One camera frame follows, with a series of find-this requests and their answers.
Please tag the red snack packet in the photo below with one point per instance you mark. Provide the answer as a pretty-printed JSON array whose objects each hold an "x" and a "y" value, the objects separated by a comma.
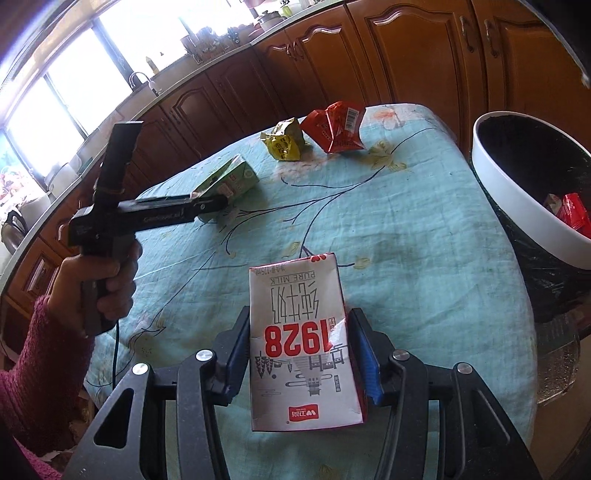
[{"x": 570, "y": 210}]

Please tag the light blue floral tablecloth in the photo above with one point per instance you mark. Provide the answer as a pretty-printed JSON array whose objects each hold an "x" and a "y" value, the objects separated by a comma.
[{"x": 419, "y": 247}]

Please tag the brown wooden kitchen cabinets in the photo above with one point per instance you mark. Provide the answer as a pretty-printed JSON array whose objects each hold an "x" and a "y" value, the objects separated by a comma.
[{"x": 461, "y": 59}]

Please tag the person's left hand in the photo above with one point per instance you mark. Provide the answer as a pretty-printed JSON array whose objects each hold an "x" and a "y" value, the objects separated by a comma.
[{"x": 91, "y": 293}]

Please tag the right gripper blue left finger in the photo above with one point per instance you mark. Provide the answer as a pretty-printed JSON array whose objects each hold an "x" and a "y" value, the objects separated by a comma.
[{"x": 126, "y": 440}]

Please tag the green drink carton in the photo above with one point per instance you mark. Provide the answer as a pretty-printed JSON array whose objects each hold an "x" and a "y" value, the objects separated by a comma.
[{"x": 232, "y": 179}]

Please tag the white rice cooker pot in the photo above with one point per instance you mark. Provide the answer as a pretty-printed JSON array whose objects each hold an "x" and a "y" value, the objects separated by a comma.
[{"x": 267, "y": 20}]

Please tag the yellow snack wrapper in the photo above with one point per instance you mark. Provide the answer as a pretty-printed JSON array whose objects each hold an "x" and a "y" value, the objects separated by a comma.
[{"x": 285, "y": 141}]

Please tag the black bin with white rim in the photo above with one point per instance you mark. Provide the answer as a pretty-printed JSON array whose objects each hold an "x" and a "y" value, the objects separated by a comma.
[{"x": 520, "y": 162}]

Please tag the red orange snack wrapper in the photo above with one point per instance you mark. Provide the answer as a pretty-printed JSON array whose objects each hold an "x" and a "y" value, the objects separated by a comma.
[{"x": 337, "y": 128}]

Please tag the maroon knitted sleeve forearm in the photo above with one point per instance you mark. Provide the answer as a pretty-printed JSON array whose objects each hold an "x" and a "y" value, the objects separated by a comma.
[{"x": 40, "y": 392}]

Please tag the chrome sink faucet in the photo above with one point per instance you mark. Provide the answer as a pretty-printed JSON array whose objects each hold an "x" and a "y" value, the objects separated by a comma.
[{"x": 138, "y": 79}]

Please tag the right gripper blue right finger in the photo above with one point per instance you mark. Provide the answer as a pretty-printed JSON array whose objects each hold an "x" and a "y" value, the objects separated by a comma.
[{"x": 477, "y": 439}]

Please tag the glass stool under bin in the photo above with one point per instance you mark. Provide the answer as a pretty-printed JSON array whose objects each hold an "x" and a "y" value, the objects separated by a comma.
[{"x": 558, "y": 355}]

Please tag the red white 1928 milk carton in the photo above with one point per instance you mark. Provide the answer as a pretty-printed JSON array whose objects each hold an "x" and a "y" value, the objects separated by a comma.
[{"x": 300, "y": 372}]

